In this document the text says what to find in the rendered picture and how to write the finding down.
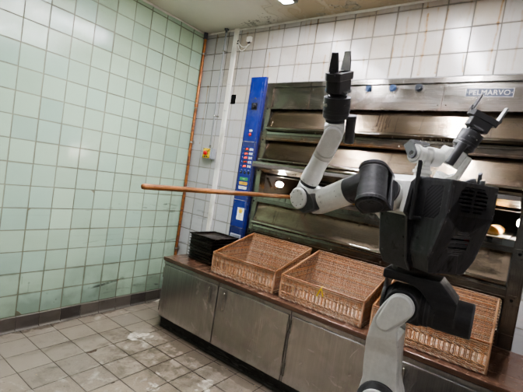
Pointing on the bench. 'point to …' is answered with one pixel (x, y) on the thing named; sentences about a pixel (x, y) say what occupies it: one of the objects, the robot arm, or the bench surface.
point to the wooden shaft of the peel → (209, 190)
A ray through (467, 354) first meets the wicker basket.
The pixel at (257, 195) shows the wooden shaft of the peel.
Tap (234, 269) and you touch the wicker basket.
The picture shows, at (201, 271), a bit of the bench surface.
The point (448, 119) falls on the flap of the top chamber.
